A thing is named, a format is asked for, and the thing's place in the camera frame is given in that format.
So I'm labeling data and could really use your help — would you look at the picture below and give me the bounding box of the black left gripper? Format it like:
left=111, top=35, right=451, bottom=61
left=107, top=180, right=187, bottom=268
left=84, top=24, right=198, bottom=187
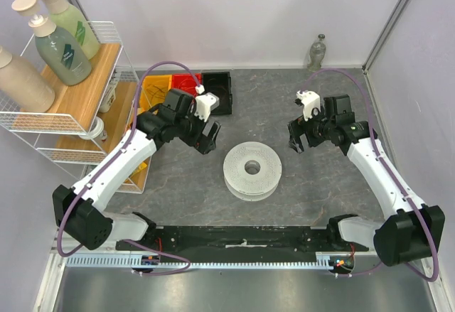
left=175, top=104, right=221, bottom=154

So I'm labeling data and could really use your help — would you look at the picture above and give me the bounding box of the white perforated cable spool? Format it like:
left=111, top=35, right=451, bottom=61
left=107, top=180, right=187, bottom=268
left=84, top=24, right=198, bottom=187
left=223, top=141, right=282, bottom=202

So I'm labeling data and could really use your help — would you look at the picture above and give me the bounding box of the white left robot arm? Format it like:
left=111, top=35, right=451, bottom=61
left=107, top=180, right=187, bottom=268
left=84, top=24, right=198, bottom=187
left=53, top=89, right=220, bottom=257

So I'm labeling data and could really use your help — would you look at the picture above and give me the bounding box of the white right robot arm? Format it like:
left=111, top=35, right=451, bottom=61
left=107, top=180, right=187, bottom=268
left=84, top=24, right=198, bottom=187
left=288, top=91, right=445, bottom=267

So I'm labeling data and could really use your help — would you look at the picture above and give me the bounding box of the black parts bin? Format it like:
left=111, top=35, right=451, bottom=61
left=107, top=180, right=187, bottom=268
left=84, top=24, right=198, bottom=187
left=201, top=72, right=232, bottom=115

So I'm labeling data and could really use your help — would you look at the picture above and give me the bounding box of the red parts bin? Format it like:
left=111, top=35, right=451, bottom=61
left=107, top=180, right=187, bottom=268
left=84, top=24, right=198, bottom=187
left=171, top=74, right=198, bottom=96

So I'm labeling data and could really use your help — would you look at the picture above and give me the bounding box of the yellow parts bin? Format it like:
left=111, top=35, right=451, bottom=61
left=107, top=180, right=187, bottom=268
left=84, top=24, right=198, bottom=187
left=139, top=75, right=172, bottom=110

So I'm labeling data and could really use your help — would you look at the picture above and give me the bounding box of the yellow snack packet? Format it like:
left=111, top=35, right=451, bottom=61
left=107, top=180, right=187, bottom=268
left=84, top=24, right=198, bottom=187
left=124, top=161, right=148, bottom=184

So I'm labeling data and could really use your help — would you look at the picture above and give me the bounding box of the clear glass bottle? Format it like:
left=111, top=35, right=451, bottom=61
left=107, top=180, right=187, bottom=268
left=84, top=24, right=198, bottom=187
left=307, top=33, right=326, bottom=72

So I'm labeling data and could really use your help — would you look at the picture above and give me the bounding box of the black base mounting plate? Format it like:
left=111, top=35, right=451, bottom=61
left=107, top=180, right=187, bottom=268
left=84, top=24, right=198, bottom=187
left=138, top=226, right=368, bottom=252

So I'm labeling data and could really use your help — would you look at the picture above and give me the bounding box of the white yogurt cup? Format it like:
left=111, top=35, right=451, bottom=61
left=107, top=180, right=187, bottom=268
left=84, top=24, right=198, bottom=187
left=98, top=79, right=119, bottom=113

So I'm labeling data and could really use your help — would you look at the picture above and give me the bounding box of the white paper cup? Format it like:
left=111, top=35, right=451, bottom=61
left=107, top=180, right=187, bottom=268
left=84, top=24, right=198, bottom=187
left=79, top=117, right=107, bottom=142

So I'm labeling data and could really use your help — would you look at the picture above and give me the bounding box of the grey-green pump bottle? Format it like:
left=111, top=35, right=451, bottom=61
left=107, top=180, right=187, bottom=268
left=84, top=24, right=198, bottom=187
left=11, top=0, right=92, bottom=86

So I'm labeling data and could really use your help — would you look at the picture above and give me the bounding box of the beige pump bottle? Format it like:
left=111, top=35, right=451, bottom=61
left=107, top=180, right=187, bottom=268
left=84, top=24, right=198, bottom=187
left=1, top=46, right=55, bottom=113

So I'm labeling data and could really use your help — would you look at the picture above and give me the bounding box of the light green pump bottle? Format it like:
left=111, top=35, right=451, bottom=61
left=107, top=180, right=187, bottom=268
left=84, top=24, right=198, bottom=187
left=42, top=0, right=100, bottom=60

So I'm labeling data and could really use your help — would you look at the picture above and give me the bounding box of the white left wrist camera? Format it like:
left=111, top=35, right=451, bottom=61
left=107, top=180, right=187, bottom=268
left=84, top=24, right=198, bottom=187
left=194, top=85, right=220, bottom=122

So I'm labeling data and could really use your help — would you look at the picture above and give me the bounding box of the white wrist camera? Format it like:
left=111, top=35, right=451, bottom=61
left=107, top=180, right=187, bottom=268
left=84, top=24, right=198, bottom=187
left=194, top=85, right=220, bottom=122
left=296, top=90, right=321, bottom=122

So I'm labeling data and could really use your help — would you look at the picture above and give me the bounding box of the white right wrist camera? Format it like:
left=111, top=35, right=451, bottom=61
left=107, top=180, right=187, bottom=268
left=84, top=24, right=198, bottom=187
left=296, top=90, right=321, bottom=122

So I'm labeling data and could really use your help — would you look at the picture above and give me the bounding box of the white wire wooden shelf rack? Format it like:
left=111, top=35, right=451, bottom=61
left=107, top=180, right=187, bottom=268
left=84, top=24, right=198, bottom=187
left=1, top=21, right=139, bottom=180

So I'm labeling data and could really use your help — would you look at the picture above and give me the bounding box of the grey slotted cable duct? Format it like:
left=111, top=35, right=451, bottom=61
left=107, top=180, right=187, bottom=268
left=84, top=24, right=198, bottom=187
left=65, top=253, right=337, bottom=269

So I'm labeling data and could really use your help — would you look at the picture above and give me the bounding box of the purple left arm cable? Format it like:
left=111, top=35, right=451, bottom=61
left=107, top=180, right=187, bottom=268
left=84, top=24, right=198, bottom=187
left=57, top=60, right=203, bottom=277

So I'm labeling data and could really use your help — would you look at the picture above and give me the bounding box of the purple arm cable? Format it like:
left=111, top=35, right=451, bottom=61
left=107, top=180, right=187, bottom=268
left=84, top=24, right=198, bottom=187
left=57, top=60, right=203, bottom=277
left=305, top=68, right=440, bottom=283

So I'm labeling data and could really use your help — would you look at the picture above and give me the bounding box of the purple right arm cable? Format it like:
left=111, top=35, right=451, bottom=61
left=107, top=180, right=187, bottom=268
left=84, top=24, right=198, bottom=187
left=305, top=68, right=440, bottom=283

